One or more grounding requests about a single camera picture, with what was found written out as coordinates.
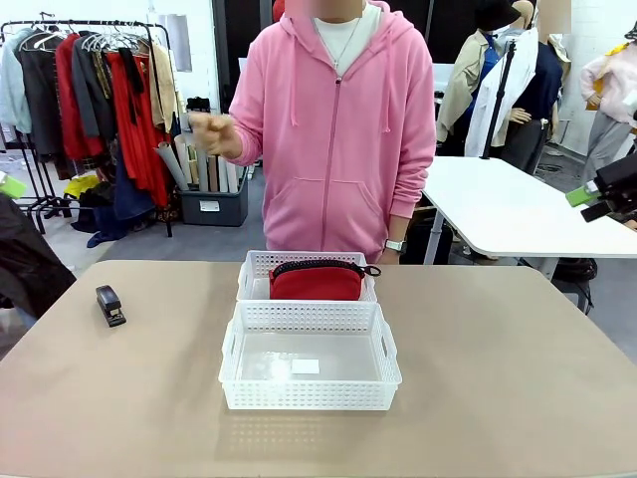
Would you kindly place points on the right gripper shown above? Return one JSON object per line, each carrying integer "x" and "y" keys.
{"x": 622, "y": 181}

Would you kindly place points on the mannequin in white coat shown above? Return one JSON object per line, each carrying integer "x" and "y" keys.
{"x": 490, "y": 109}

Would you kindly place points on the silver wristwatch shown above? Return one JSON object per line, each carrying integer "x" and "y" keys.
{"x": 395, "y": 245}

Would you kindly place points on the white paper label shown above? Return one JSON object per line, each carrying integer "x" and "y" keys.
{"x": 304, "y": 366}

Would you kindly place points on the black scarf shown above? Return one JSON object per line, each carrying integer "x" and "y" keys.
{"x": 132, "y": 84}

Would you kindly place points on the brown paper roll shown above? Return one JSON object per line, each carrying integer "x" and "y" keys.
{"x": 213, "y": 174}

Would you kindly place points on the grey storage bin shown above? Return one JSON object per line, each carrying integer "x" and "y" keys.
{"x": 214, "y": 206}

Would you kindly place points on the black stapler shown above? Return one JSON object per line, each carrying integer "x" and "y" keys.
{"x": 107, "y": 301}

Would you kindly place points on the grey paper roll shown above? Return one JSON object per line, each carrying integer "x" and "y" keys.
{"x": 171, "y": 164}

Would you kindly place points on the pale blue coat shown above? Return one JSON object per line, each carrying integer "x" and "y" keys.
{"x": 12, "y": 84}

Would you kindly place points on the black clothes rack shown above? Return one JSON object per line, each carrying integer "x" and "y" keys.
{"x": 74, "y": 23}

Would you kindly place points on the person's right hand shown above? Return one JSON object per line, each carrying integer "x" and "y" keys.
{"x": 219, "y": 137}

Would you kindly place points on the red jacket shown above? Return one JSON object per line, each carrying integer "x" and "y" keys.
{"x": 69, "y": 109}

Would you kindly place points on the mannequin in pink fleece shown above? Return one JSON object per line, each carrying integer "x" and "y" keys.
{"x": 612, "y": 84}

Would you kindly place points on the red dress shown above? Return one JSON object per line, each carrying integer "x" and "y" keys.
{"x": 147, "y": 149}

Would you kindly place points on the beige garment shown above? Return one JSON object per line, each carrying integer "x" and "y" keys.
{"x": 164, "y": 89}

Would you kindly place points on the black tripod pole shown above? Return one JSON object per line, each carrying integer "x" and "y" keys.
{"x": 502, "y": 94}

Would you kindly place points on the blue denim garment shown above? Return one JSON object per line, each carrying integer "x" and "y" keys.
{"x": 124, "y": 199}

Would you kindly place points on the yellow bag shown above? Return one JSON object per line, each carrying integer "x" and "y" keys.
{"x": 82, "y": 185}

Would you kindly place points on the person's left forearm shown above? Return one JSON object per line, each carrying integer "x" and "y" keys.
{"x": 405, "y": 199}

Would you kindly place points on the mannequin in navy top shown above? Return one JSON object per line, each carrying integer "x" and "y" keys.
{"x": 547, "y": 84}

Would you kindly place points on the white table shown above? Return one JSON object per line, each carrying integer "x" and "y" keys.
{"x": 507, "y": 209}

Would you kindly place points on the black jacket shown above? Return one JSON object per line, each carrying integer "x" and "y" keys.
{"x": 30, "y": 259}

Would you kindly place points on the dark grey coat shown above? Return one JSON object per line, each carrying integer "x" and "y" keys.
{"x": 42, "y": 99}

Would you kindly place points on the person's left hand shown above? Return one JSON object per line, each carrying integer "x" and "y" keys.
{"x": 393, "y": 257}

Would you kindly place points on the beige paper roll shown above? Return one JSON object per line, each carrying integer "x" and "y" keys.
{"x": 185, "y": 159}

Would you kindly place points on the mannequin in beige coat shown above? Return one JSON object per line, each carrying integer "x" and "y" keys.
{"x": 463, "y": 84}

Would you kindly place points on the person in pink hoodie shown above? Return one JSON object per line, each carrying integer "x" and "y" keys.
{"x": 338, "y": 149}

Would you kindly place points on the red zip pencil case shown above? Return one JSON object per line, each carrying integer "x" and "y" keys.
{"x": 313, "y": 286}

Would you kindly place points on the grey jacket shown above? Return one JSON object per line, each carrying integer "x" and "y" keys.
{"x": 92, "y": 94}

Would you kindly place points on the white paper roll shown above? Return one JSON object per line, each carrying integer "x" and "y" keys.
{"x": 228, "y": 176}

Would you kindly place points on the white perforated plastic basket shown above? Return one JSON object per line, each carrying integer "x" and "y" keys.
{"x": 249, "y": 279}
{"x": 308, "y": 393}

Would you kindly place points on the person's right forearm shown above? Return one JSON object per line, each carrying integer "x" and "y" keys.
{"x": 246, "y": 142}

